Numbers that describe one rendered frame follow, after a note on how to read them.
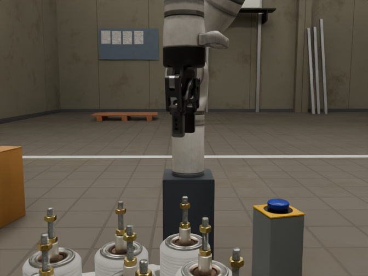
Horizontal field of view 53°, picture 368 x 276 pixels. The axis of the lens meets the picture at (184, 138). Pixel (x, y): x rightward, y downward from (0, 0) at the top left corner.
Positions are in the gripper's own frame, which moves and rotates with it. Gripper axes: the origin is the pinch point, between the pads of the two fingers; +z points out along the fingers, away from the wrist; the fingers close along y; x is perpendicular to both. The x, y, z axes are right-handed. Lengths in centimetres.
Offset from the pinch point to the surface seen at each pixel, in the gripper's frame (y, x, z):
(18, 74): -487, -454, -32
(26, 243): -39, -70, 47
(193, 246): 1.6, 2.3, 21.6
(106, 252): 8.6, -11.7, 21.6
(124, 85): -748, -377, -16
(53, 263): 15.0, -17.8, 21.6
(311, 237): -74, 26, 47
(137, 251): 6.5, -6.6, 21.6
